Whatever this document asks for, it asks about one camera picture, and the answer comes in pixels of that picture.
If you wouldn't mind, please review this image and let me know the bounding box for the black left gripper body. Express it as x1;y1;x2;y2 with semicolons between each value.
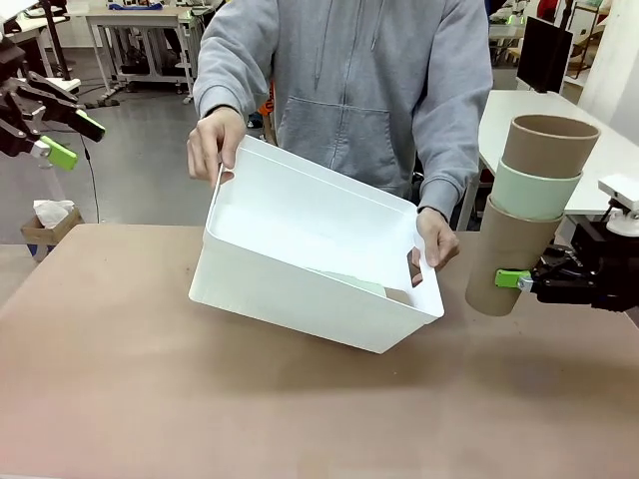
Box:
0;47;29;112

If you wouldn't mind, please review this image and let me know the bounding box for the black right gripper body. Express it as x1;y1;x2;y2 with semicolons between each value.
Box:
570;219;639;313

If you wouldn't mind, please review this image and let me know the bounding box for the brown plastic cup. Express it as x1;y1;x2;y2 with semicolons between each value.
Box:
464;194;566;318
383;285;413;308
499;114;601;179

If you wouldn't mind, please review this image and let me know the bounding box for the white plastic basket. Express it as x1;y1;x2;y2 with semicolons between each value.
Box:
188;134;446;355

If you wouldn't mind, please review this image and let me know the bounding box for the person's left forearm grey sleeve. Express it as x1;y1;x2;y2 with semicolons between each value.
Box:
417;84;495;224

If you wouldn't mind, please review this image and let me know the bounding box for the person's right forearm grey sleeve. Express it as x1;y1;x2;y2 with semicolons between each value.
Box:
192;29;274;124

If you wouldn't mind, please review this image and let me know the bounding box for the person's left hand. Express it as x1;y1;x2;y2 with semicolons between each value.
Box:
415;206;461;272

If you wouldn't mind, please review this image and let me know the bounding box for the person's right hand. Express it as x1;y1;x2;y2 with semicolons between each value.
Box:
186;106;250;183

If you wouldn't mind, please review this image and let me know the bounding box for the white background desk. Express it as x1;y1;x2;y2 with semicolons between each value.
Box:
0;8;69;77

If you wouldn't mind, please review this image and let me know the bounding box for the black pole stand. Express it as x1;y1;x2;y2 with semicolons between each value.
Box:
38;0;72;82

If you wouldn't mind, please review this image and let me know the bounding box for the crumpled white paper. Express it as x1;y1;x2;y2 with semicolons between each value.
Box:
32;199;76;227

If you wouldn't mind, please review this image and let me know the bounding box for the small cardboard box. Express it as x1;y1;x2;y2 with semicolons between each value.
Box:
19;207;85;261

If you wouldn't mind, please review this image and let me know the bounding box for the grey metal desk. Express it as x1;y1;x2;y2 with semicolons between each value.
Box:
84;8;199;102

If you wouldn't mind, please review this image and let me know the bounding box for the large white table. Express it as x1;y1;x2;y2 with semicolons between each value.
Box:
455;89;639;233

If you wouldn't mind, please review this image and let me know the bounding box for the black monitor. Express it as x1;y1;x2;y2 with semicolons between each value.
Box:
515;14;575;95

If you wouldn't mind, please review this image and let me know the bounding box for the wooden chair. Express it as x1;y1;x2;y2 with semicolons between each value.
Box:
566;0;608;80

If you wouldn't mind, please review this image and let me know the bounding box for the person in grey hoodie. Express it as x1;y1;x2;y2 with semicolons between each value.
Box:
193;0;494;202

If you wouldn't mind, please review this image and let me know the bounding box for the thin black cable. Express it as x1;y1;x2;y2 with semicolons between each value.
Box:
81;133;102;225

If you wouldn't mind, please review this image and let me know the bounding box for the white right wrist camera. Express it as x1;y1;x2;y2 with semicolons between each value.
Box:
597;173;639;234

